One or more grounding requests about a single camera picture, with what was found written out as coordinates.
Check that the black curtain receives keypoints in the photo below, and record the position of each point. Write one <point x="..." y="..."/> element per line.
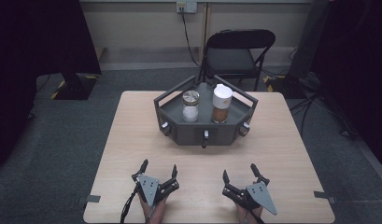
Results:
<point x="30" y="46"/>
<point x="356" y="62"/>

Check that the grey tape piece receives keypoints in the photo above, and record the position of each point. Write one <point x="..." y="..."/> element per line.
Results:
<point x="92" y="198"/>
<point x="322" y="195"/>

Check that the black stand base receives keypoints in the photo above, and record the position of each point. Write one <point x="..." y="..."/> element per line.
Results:
<point x="288" y="87"/>
<point x="75" y="88"/>

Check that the spice jar with white lid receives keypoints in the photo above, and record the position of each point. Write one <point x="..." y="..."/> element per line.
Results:
<point x="222" y="101"/>

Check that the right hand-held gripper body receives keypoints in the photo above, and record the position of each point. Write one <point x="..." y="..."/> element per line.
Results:
<point x="260" y="194"/>

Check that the black folding chair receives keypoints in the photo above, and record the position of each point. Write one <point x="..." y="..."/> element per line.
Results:
<point x="230" y="57"/>

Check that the person's left hand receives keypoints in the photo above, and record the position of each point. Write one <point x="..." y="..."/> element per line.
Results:
<point x="157" y="213"/>

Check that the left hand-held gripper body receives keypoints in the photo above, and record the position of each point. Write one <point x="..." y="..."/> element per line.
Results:
<point x="149" y="188"/>

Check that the glass jar with silver lid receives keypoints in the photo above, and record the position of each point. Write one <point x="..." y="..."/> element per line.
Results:
<point x="190" y="107"/>

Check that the white wall socket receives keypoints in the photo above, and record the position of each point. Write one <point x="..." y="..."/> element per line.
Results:
<point x="186" y="6"/>

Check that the person's right hand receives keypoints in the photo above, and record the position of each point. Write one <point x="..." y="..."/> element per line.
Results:
<point x="246" y="216"/>

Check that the dark grey corner rack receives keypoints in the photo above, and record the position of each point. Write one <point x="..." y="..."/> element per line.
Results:
<point x="207" y="133"/>

